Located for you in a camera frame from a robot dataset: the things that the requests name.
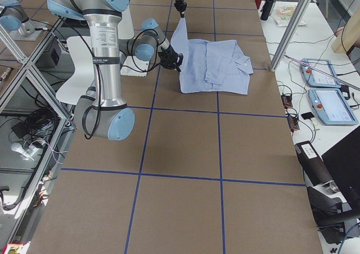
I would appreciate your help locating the light blue striped shirt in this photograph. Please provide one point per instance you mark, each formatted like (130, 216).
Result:
(211, 66)

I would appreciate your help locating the black bottle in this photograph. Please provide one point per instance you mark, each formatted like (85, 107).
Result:
(265, 12)

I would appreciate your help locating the white plastic chair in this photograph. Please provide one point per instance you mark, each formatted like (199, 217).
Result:
(83, 75)

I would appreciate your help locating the upper teach pendant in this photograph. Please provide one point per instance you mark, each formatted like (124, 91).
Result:
(319, 71)

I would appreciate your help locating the teach pendant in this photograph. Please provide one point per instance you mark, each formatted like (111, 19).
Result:
(319, 71)
(331, 107)

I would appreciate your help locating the lower teach pendant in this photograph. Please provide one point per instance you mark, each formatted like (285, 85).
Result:
(331, 107)

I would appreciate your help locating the long metal rod tool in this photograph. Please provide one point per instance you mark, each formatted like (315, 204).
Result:
(315, 67)

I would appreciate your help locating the aluminium frame post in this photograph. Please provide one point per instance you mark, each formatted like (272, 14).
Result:
(300, 9)

